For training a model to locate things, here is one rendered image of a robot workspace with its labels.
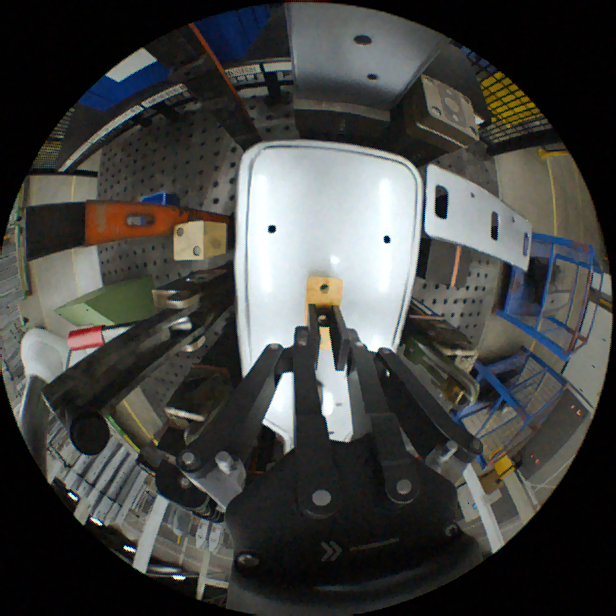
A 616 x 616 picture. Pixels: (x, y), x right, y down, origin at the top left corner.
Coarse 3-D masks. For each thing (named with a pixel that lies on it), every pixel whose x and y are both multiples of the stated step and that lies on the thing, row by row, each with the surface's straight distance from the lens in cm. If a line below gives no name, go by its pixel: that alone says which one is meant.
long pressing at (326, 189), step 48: (288, 144) 25; (336, 144) 25; (240, 192) 24; (288, 192) 23; (336, 192) 23; (384, 192) 24; (240, 240) 23; (288, 240) 22; (336, 240) 22; (240, 288) 24; (288, 288) 23; (384, 288) 25; (240, 336) 26; (288, 336) 25; (384, 336) 27; (288, 384) 30; (336, 384) 30; (288, 432) 40; (336, 432) 40
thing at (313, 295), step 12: (312, 276) 20; (312, 288) 20; (336, 288) 20; (312, 300) 20; (324, 300) 20; (336, 300) 21; (324, 312) 20; (324, 324) 20; (324, 336) 22; (324, 348) 23
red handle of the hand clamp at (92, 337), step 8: (184, 320) 21; (88, 328) 24; (96, 328) 24; (104, 328) 23; (112, 328) 23; (120, 328) 22; (128, 328) 22; (168, 328) 21; (176, 328) 21; (184, 328) 21; (72, 336) 25; (80, 336) 25; (88, 336) 24; (96, 336) 23; (104, 336) 23; (112, 336) 23; (72, 344) 25; (80, 344) 25; (88, 344) 24; (96, 344) 24
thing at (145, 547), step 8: (160, 496) 427; (160, 504) 423; (152, 512) 428; (160, 512) 424; (152, 520) 425; (160, 520) 431; (152, 528) 424; (144, 536) 432; (152, 536) 429; (144, 544) 432; (152, 544) 437; (144, 552) 432; (136, 560) 444; (144, 560) 439; (136, 568) 447; (144, 568) 449
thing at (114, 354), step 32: (160, 320) 18; (96, 352) 16; (128, 352) 16; (160, 352) 19; (64, 384) 15; (96, 384) 16; (128, 384) 17; (64, 416) 16; (96, 416) 13; (96, 448) 14
